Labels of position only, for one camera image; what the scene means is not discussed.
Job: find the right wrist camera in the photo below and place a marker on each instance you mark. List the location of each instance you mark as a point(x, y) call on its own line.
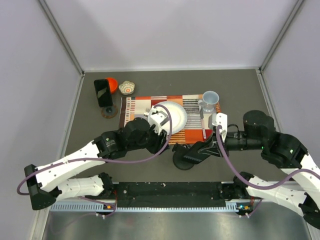
point(219, 119)

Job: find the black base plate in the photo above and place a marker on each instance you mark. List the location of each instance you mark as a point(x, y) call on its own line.
point(169, 194)

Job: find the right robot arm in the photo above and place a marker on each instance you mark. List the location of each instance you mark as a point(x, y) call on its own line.
point(284, 151)

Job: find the light blue cup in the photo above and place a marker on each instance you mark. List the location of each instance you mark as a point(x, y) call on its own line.
point(209, 101)

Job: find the orange bowl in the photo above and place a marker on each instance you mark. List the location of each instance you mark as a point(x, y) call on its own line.
point(113, 84)

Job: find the white plate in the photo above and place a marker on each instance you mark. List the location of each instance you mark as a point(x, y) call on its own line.
point(178, 115)

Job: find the black clamp phone stand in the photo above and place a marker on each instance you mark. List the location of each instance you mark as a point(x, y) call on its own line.
point(179, 150)

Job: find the patchwork placemat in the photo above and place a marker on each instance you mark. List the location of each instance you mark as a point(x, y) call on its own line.
point(135, 106)

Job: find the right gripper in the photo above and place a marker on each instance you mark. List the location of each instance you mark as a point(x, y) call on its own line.
point(214, 149)

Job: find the pink handled knife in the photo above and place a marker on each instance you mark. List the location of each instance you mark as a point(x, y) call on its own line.
point(202, 123)

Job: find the small patterned bowl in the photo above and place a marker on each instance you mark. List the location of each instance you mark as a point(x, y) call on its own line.
point(126, 88)

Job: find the pink handled fork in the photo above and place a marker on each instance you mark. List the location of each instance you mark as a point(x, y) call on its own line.
point(146, 112)

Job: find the large black smartphone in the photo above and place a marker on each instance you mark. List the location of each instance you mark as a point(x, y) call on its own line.
point(103, 93)

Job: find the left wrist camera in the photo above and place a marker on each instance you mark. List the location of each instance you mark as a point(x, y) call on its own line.
point(158, 117)

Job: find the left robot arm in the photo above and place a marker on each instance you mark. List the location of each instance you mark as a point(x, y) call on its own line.
point(56, 181)

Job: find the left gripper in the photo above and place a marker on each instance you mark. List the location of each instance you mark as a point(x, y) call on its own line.
point(159, 140)

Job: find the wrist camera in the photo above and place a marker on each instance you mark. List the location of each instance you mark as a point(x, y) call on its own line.
point(219, 119)
point(158, 117)

